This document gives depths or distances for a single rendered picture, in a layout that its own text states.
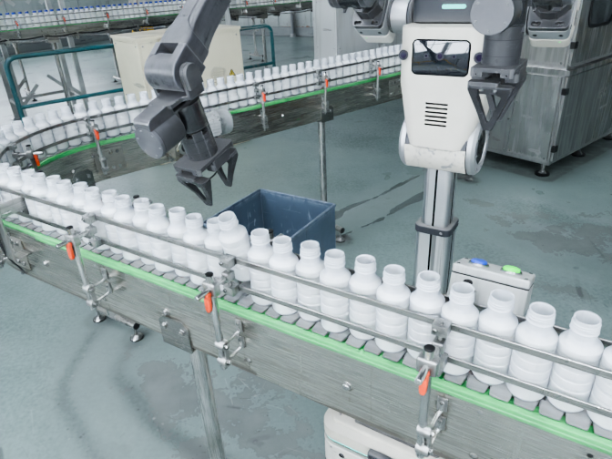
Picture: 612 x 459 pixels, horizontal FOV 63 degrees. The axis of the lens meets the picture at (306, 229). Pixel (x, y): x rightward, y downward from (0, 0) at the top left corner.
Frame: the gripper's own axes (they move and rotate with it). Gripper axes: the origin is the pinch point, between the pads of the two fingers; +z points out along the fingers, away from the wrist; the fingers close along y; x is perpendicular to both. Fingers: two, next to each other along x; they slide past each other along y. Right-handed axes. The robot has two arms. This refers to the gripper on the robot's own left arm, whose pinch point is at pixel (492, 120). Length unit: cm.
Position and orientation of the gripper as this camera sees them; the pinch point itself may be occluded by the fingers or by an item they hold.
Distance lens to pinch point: 89.7
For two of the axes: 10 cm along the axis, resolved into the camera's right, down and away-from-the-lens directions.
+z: 0.5, 8.8, 4.6
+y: 5.3, -4.1, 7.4
